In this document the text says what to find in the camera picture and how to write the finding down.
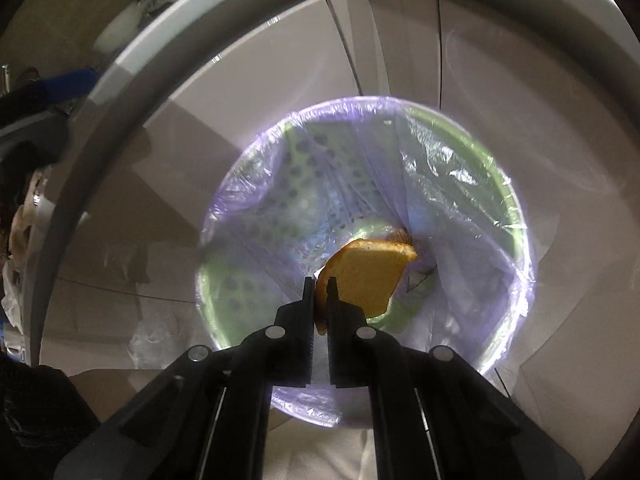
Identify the white crumpled sheet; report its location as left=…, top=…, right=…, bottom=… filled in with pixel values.
left=267, top=422, right=377, bottom=480

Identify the beige cabinet door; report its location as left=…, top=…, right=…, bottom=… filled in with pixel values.
left=438, top=0, right=640, bottom=401
left=42, top=0, right=362, bottom=367
left=326, top=0, right=442, bottom=111

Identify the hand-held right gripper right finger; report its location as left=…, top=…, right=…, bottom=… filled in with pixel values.
left=326, top=277, right=587, bottom=480

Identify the green perforated waste bin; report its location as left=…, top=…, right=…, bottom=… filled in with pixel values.
left=195, top=96, right=538, bottom=428

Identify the orange fruit peel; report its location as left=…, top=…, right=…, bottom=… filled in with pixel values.
left=315, top=238, right=419, bottom=337

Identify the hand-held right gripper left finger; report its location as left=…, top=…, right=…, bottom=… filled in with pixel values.
left=52, top=276, right=317, bottom=480

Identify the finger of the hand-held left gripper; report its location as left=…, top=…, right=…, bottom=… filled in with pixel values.
left=0, top=69, right=98, bottom=111

